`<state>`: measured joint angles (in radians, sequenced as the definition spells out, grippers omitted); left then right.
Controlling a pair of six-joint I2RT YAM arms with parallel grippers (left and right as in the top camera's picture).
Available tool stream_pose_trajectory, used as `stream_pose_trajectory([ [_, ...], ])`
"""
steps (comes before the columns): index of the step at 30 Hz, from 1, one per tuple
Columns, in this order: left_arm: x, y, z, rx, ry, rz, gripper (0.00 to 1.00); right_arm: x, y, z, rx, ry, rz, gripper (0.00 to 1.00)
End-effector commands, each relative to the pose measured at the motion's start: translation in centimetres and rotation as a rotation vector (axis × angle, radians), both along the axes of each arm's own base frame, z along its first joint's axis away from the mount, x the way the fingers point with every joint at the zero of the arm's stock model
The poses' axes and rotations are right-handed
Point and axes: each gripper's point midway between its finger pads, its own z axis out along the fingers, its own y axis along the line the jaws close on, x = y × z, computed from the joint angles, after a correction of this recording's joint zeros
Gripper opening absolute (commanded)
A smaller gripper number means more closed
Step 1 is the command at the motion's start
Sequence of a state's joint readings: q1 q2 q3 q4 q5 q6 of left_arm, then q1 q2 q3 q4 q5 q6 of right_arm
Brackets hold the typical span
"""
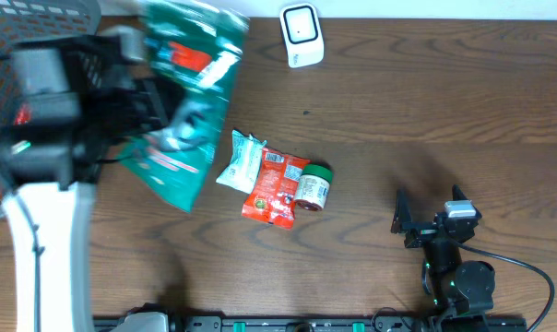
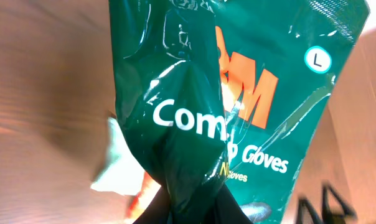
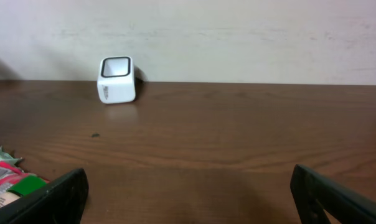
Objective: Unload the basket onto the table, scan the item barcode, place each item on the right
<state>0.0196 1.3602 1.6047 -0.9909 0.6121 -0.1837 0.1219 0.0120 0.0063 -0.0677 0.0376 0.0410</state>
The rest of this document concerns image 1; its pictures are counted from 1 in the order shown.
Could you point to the white barcode scanner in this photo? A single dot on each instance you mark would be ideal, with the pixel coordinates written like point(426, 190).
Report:
point(302, 35)

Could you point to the green lid spice jar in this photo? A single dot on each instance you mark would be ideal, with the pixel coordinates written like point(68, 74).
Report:
point(313, 187)

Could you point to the green product pouch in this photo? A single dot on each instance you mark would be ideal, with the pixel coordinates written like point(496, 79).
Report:
point(199, 48)

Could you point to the mint green wipes pack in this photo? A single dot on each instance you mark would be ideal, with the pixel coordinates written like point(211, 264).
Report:
point(243, 168)

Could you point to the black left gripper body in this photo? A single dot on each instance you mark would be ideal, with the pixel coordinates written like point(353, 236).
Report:
point(115, 114)

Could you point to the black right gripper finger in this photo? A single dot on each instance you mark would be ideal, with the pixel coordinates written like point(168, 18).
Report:
point(402, 220)
point(457, 193)

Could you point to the orange snack packet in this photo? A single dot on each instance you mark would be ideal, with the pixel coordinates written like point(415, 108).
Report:
point(272, 199)

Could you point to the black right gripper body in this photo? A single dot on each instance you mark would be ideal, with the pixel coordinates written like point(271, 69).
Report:
point(422, 232)

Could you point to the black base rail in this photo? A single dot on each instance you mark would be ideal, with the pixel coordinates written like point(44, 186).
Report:
point(382, 323)

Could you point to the grey plastic mesh basket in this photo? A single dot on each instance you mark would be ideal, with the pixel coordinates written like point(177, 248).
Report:
point(2, 23)

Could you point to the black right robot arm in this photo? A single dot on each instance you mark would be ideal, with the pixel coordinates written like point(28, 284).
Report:
point(463, 287)

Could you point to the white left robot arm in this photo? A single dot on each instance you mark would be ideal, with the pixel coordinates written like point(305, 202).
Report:
point(50, 226)

